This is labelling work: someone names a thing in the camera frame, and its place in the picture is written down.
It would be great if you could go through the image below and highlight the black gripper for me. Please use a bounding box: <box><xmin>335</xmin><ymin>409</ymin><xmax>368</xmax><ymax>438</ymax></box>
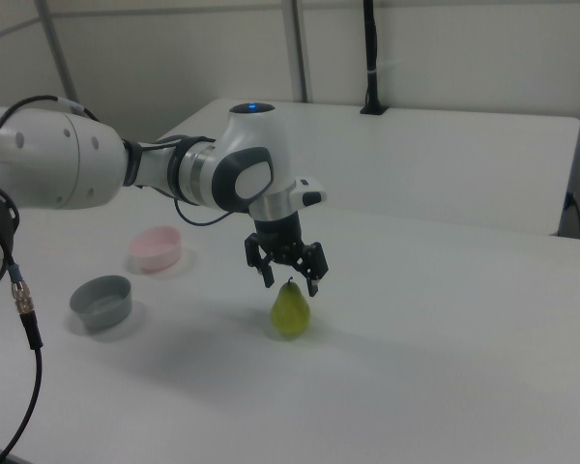
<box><xmin>244</xmin><ymin>213</ymin><xmax>331</xmax><ymax>298</ymax></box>

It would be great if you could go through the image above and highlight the green pear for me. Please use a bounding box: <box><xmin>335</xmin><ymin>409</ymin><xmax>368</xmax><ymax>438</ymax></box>
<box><xmin>270</xmin><ymin>275</ymin><xmax>313</xmax><ymax>339</ymax></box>

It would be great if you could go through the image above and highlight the pink plastic bowl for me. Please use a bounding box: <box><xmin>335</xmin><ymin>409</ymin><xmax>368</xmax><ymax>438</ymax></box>
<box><xmin>129</xmin><ymin>224</ymin><xmax>183</xmax><ymax>273</ymax></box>

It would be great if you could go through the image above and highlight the grey plastic bowl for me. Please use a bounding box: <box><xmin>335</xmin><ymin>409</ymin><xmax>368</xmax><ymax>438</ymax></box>
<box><xmin>69</xmin><ymin>275</ymin><xmax>134</xmax><ymax>333</ymax></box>

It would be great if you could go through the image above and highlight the white side table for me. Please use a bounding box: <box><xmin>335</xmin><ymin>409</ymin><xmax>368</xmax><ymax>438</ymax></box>
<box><xmin>157</xmin><ymin>99</ymin><xmax>580</xmax><ymax>238</ymax></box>

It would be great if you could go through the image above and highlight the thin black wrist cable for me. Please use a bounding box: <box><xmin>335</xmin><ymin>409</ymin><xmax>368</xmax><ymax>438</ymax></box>
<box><xmin>173</xmin><ymin>196</ymin><xmax>248</xmax><ymax>227</ymax></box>

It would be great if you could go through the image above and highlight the black camera stand pole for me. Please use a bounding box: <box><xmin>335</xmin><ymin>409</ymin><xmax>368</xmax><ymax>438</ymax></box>
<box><xmin>360</xmin><ymin>0</ymin><xmax>392</xmax><ymax>116</ymax></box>

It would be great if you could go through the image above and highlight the black cable with metal connector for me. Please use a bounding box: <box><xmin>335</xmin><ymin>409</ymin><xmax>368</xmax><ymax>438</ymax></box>
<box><xmin>0</xmin><ymin>95</ymin><xmax>102</xmax><ymax>464</ymax></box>

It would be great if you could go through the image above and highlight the black wall power cable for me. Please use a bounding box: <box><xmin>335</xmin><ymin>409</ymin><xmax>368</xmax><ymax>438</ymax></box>
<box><xmin>565</xmin><ymin>191</ymin><xmax>580</xmax><ymax>240</ymax></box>

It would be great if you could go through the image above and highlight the slanted grey wall post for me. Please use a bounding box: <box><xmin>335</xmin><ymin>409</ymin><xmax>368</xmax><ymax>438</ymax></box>
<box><xmin>37</xmin><ymin>0</ymin><xmax>81</xmax><ymax>101</ymax></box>

